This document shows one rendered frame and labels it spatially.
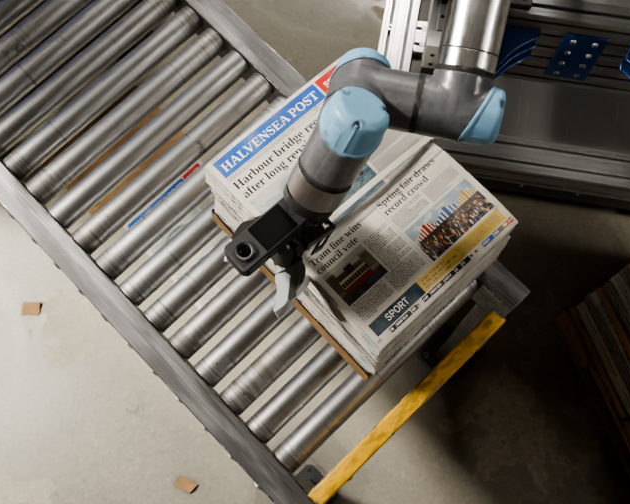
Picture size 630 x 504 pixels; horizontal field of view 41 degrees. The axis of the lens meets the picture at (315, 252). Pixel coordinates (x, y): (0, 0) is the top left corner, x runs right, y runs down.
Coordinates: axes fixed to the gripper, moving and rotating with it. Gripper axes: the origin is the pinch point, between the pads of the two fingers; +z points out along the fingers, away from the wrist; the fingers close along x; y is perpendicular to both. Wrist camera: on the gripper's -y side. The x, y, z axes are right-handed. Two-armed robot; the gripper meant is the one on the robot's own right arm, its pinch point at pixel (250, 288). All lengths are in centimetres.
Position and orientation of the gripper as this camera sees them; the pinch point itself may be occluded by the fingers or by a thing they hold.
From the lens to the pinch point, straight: 121.2
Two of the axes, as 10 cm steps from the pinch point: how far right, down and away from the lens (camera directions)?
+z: -3.8, 5.9, 7.1
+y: 6.3, -4.0, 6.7
